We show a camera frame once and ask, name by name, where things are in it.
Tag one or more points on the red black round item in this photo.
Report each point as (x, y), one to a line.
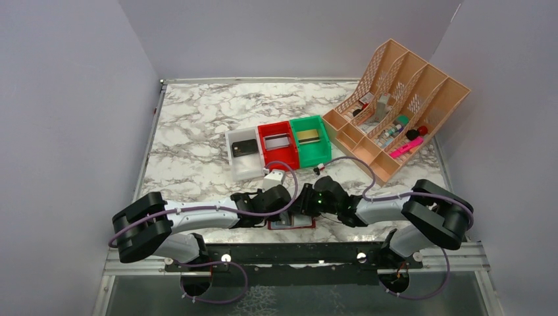
(413, 134)

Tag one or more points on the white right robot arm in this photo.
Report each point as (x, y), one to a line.
(436, 217)

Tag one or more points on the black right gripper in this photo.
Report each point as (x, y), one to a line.
(306, 199)

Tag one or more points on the silver card in red bin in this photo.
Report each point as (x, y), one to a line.
(278, 141)

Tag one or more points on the beige desk organizer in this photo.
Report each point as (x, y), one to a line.
(419, 90)

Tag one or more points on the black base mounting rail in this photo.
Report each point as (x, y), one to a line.
(289, 264)

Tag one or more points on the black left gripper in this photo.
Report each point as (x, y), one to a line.
(285, 213)

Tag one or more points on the red plastic bin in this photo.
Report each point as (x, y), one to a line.
(288, 155)

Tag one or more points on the gold card in green bin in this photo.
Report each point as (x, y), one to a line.
(308, 136)

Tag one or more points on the white plastic bin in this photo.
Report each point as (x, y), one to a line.
(245, 167)

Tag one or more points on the pink highlighter marker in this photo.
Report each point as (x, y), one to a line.
(407, 147)

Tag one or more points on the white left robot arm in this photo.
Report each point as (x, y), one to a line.
(153, 226)

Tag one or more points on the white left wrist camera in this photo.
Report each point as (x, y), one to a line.
(272, 179)

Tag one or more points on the red leather card holder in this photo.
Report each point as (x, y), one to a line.
(290, 221)

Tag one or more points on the green plastic bin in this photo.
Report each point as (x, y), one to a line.
(310, 155)

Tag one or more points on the green capped tube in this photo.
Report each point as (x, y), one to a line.
(399, 123)

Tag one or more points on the grey box in organizer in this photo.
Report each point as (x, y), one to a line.
(381, 107)

